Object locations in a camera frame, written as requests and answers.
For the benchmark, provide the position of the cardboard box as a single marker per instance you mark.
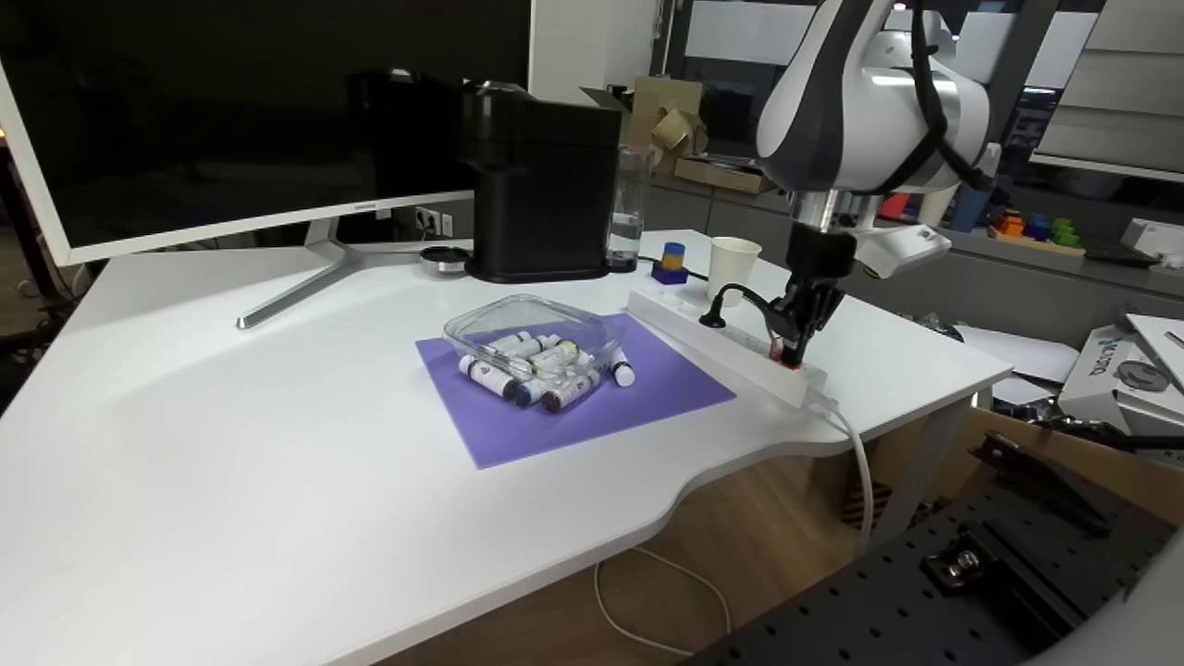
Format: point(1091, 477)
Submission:
point(670, 132)

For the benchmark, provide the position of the clear plastic container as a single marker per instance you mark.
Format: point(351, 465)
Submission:
point(529, 324)

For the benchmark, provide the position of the white power strip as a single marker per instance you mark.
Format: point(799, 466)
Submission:
point(725, 354)

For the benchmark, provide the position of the clear water tank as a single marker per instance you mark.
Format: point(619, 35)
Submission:
point(626, 217)

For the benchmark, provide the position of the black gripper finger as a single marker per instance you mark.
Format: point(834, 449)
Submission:
point(808, 342)
point(781, 333)

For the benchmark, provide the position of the small blue object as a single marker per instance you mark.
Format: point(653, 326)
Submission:
point(670, 264)

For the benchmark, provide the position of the stack of papers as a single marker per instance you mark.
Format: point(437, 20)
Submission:
point(1131, 371)

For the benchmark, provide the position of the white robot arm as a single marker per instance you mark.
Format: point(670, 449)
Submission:
point(864, 104)

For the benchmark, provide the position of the grey table leg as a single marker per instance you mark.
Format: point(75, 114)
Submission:
point(920, 465)

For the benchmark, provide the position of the colourful toy blocks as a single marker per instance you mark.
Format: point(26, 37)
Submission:
point(1037, 228)

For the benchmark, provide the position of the white-framed monitor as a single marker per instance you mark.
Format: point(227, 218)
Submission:
point(247, 114)

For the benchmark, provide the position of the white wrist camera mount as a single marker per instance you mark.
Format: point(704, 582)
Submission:
point(907, 245)

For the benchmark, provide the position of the black power plug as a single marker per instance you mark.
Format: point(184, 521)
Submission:
point(717, 316)

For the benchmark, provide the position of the black coffee machine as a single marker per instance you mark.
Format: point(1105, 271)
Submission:
point(542, 185)

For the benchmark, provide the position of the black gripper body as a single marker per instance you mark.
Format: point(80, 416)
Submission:
point(820, 264)

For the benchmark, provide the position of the white paper cup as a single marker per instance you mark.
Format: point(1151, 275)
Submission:
point(734, 264)

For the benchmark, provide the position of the purple mat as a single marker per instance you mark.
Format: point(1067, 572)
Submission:
point(617, 410)

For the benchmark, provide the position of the white monitor stand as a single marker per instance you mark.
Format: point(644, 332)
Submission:
point(310, 279)

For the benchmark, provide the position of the black perforated breadboard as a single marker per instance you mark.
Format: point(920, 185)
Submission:
point(962, 577)

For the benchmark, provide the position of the round black puck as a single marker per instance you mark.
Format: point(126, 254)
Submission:
point(447, 255)

